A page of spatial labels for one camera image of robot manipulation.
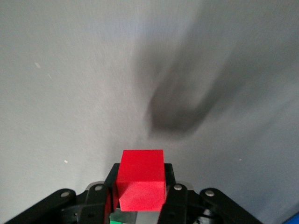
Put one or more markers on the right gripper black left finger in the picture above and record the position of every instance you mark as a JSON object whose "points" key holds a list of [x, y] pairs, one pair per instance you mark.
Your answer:
{"points": [[93, 200]]}

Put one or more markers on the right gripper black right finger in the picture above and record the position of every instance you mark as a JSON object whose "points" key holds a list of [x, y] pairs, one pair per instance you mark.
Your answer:
{"points": [[180, 203]]}

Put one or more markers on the red cube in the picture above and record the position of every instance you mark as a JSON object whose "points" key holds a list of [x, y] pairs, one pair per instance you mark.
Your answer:
{"points": [[140, 172]]}

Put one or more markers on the dark grey table mat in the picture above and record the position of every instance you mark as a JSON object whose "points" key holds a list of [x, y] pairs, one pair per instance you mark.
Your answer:
{"points": [[70, 93]]}

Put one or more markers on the blue plastic storage bin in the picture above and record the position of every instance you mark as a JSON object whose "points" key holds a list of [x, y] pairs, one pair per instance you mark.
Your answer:
{"points": [[293, 220]]}

